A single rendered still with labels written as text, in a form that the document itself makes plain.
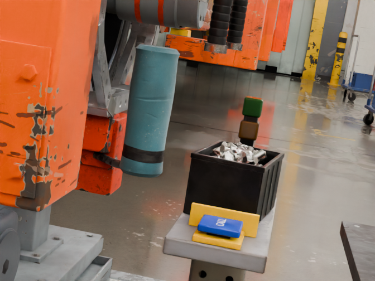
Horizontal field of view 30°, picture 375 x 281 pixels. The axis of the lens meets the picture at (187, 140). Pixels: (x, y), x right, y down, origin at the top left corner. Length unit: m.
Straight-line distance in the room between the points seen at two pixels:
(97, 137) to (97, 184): 0.12
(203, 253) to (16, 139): 0.38
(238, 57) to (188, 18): 3.62
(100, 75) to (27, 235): 0.46
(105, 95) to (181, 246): 0.40
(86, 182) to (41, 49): 0.68
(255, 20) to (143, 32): 3.33
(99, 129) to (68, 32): 0.57
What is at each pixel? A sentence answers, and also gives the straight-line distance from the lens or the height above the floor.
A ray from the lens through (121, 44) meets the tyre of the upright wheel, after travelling 1.80.
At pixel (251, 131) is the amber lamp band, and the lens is 1.50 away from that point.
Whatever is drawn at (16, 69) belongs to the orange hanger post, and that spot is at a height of 0.71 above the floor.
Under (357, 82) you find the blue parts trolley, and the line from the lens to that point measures 10.63.
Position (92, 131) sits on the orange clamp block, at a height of 0.54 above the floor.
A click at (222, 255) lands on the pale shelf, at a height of 0.44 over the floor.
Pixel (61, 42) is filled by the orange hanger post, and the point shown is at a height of 0.75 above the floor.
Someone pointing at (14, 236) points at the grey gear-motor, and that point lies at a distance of 1.32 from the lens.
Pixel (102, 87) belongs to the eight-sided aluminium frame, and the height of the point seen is 0.65.
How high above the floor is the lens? 0.80
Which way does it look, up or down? 10 degrees down
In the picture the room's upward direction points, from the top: 9 degrees clockwise
